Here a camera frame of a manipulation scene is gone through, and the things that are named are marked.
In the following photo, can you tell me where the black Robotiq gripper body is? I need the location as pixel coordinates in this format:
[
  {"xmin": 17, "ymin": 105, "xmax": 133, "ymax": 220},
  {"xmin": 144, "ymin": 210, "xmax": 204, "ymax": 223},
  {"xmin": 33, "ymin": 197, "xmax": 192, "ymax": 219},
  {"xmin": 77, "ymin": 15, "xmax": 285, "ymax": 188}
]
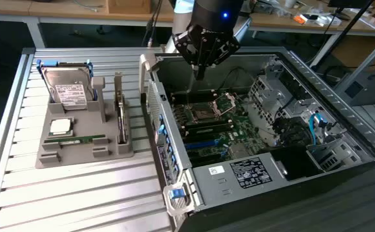
[{"xmin": 186, "ymin": 0, "xmax": 243, "ymax": 41}]

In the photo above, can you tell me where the black graphics card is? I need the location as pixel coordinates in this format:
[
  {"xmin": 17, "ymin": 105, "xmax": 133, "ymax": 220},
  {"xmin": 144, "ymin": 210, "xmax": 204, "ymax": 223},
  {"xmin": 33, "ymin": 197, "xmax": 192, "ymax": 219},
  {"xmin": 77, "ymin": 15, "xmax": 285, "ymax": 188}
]
[{"xmin": 113, "ymin": 72, "xmax": 130, "ymax": 146}]

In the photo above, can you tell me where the grey metal device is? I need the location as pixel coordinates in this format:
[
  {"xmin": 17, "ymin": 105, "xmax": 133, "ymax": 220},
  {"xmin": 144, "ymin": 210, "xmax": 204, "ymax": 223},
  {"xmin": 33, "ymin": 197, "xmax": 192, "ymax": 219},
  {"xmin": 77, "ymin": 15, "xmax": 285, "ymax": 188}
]
[{"xmin": 251, "ymin": 0, "xmax": 273, "ymax": 14}]

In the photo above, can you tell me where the wooden desk with grey legs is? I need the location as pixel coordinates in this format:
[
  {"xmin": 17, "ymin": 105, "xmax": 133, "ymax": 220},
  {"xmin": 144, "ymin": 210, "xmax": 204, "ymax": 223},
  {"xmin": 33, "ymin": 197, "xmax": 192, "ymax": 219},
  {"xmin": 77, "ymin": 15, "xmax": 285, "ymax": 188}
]
[
  {"xmin": 247, "ymin": 0, "xmax": 375, "ymax": 37},
  {"xmin": 0, "ymin": 0, "xmax": 176, "ymax": 48}
]

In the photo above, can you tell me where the perforated metal drive cage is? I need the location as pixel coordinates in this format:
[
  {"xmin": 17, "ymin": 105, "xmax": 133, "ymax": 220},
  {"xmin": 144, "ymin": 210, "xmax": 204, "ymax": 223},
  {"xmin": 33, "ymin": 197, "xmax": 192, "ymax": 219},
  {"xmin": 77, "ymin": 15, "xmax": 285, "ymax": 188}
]
[{"xmin": 247, "ymin": 73, "xmax": 307, "ymax": 126}]

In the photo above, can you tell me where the copper socket cover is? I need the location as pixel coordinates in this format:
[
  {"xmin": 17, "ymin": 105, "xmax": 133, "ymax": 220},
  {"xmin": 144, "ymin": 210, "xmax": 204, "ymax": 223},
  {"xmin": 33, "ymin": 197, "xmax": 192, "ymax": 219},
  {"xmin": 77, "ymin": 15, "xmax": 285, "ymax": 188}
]
[{"xmin": 209, "ymin": 92, "xmax": 240, "ymax": 118}]

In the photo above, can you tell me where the closed brown cardboard box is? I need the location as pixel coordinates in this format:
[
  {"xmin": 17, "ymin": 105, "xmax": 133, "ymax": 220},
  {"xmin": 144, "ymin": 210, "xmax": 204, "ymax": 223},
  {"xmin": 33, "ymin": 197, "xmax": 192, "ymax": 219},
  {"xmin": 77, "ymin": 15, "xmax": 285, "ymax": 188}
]
[{"xmin": 105, "ymin": 0, "xmax": 152, "ymax": 15}]

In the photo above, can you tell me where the CPU socket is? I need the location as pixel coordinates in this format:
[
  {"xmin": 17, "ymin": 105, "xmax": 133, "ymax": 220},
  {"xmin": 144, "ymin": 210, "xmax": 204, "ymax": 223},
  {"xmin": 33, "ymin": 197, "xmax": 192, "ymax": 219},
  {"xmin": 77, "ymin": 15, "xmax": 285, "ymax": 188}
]
[{"xmin": 189, "ymin": 101, "xmax": 220, "ymax": 122}]

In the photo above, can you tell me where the green motherboard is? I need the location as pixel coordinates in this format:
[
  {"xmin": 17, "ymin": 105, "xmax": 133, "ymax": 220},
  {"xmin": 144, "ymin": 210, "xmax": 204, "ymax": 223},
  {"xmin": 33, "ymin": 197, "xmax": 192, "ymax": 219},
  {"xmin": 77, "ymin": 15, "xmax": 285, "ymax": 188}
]
[{"xmin": 170, "ymin": 91, "xmax": 272, "ymax": 167}]

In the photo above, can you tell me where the black labelled RAM stick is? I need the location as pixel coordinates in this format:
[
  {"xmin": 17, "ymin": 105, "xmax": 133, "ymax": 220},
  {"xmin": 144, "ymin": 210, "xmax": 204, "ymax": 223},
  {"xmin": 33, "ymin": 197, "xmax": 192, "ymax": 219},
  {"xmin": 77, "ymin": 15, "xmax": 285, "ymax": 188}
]
[{"xmin": 181, "ymin": 120, "xmax": 235, "ymax": 136}]

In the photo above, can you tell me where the small white box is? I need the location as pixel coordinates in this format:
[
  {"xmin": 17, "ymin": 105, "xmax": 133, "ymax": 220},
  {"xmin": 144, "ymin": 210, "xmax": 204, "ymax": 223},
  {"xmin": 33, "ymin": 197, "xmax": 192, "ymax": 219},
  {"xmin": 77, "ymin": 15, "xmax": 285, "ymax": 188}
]
[{"xmin": 315, "ymin": 15, "xmax": 341, "ymax": 27}]

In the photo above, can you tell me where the hard disk with blue carrier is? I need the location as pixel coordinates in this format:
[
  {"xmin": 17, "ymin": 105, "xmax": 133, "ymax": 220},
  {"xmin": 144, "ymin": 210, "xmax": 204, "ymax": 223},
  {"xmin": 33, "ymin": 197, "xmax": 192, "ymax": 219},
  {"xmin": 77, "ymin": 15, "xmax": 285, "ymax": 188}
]
[{"xmin": 36, "ymin": 59, "xmax": 98, "ymax": 111}]

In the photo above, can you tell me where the blue expansion slot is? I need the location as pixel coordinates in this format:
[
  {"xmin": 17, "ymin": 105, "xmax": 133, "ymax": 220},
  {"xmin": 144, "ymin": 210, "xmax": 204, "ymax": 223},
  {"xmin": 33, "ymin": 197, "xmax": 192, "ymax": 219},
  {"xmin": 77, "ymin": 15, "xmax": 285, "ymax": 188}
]
[{"xmin": 184, "ymin": 139, "xmax": 221, "ymax": 149}]

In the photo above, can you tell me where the black monitor with stand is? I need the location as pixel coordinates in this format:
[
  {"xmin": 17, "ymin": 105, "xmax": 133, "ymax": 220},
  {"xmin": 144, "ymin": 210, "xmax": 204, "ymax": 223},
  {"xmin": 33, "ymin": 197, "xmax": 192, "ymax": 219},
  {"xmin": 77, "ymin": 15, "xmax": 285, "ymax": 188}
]
[{"xmin": 327, "ymin": 0, "xmax": 373, "ymax": 21}]

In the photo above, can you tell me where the black slanted pole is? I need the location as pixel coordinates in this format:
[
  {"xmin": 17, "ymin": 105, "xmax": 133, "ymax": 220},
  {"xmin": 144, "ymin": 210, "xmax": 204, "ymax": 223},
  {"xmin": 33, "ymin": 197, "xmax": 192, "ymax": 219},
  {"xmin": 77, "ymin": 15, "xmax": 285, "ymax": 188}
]
[{"xmin": 308, "ymin": 0, "xmax": 375, "ymax": 71}]

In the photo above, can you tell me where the grey chipset heatsink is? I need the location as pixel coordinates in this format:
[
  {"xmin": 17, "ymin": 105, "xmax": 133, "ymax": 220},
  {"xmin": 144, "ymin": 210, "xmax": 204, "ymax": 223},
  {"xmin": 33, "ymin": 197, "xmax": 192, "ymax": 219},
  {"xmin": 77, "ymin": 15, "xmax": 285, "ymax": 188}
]
[{"xmin": 228, "ymin": 143, "xmax": 252, "ymax": 159}]

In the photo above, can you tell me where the grey computer tower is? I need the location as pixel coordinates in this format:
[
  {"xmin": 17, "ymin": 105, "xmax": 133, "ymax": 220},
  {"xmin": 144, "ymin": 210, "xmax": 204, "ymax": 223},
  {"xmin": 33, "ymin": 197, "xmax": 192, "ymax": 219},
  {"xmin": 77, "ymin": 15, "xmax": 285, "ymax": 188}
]
[{"xmin": 333, "ymin": 70, "xmax": 375, "ymax": 107}]

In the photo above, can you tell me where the silver CPU chip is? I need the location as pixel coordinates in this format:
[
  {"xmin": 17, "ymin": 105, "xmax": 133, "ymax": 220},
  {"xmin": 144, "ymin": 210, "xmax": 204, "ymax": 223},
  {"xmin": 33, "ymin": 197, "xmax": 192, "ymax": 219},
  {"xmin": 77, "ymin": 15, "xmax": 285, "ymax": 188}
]
[{"xmin": 49, "ymin": 117, "xmax": 74, "ymax": 136}]

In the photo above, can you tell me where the green RAM stick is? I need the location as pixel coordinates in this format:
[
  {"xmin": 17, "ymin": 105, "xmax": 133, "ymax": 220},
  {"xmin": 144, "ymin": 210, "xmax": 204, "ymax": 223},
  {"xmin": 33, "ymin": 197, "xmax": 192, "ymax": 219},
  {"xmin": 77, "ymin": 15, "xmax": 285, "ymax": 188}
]
[{"xmin": 42, "ymin": 134, "xmax": 106, "ymax": 145}]

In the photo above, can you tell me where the grey disk bay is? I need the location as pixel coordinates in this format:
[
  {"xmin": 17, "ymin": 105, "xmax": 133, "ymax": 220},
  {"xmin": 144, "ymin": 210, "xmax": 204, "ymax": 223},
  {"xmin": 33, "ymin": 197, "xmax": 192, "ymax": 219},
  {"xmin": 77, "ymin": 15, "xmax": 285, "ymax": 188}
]
[{"xmin": 304, "ymin": 139, "xmax": 364, "ymax": 171}]

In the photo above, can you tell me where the grey plastic parts rack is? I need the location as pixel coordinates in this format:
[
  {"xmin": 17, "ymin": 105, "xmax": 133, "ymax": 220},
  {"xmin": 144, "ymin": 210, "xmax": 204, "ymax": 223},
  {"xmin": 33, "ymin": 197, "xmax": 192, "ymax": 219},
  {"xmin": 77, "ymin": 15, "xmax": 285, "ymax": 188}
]
[{"xmin": 34, "ymin": 76, "xmax": 134, "ymax": 169}]

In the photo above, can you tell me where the grey power supply unit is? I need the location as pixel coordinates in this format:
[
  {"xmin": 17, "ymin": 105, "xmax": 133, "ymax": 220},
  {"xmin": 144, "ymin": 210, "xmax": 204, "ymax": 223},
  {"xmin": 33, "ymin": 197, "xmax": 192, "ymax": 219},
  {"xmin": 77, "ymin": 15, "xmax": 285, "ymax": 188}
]
[{"xmin": 192, "ymin": 154, "xmax": 292, "ymax": 206}]

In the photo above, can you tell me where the open black PC case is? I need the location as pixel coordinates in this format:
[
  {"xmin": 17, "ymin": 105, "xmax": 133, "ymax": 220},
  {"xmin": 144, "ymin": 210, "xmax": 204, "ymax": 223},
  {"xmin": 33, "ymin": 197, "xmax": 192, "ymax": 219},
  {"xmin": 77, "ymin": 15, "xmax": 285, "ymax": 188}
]
[{"xmin": 138, "ymin": 47, "xmax": 375, "ymax": 232}]

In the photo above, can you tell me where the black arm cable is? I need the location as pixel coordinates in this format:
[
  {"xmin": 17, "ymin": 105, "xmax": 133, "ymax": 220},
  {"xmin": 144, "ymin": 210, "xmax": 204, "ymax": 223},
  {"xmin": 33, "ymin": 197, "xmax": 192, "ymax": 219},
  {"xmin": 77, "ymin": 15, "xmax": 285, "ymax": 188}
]
[{"xmin": 141, "ymin": 0, "xmax": 164, "ymax": 48}]

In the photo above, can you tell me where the black power wire bundle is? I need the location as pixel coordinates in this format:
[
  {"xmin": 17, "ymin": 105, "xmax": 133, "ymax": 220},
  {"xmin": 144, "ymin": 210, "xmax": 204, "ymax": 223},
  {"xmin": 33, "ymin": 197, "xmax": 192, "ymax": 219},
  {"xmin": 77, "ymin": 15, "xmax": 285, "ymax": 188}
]
[{"xmin": 272, "ymin": 116, "xmax": 312, "ymax": 147}]

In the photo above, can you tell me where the blue disk wire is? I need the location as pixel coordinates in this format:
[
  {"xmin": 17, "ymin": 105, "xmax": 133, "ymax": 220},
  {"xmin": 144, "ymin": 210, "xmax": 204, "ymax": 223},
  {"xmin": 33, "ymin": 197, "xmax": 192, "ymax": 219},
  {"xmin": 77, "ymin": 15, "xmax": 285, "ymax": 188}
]
[{"xmin": 307, "ymin": 112, "xmax": 327, "ymax": 146}]

